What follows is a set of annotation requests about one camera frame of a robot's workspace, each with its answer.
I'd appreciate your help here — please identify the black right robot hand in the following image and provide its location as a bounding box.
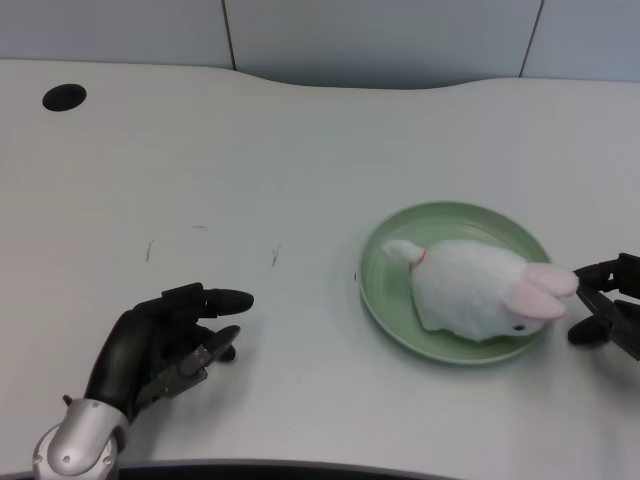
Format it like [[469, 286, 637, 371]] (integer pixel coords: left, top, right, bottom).
[[566, 252, 640, 362]]

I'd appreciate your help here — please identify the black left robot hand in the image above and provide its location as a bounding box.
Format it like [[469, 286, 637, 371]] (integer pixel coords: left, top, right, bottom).
[[83, 282, 255, 421]]

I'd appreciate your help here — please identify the white rabbit plush doll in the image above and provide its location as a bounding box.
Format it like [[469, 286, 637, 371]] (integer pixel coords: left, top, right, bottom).
[[382, 239, 580, 342]]

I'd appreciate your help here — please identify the green round plate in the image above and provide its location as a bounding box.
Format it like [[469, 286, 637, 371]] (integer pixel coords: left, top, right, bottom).
[[359, 200, 553, 369]]

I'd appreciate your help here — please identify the black round cable grommet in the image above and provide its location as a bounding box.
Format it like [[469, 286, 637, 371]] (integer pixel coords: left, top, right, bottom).
[[42, 83, 88, 113]]

